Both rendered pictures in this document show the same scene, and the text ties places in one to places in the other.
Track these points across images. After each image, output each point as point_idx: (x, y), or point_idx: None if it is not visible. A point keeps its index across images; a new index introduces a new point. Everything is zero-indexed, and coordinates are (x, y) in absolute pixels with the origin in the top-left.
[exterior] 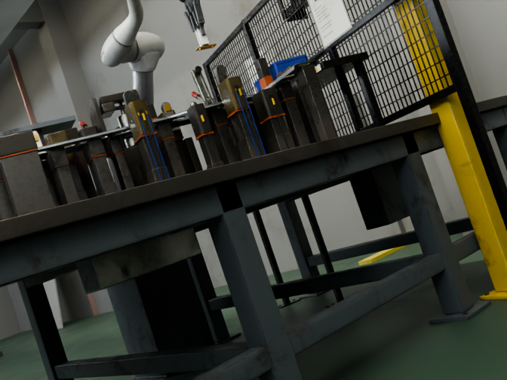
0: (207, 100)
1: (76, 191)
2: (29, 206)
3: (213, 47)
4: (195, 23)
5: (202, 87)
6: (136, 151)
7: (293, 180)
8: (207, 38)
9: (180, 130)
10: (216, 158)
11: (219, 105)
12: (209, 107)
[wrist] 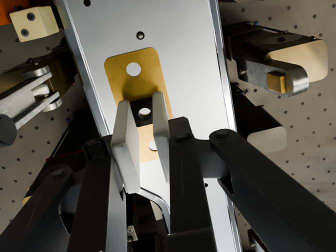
0: (40, 94)
1: None
2: None
3: (112, 60)
4: (119, 208)
5: (12, 108)
6: None
7: None
8: (161, 100)
9: (81, 159)
10: (251, 102)
11: (192, 80)
12: (198, 104)
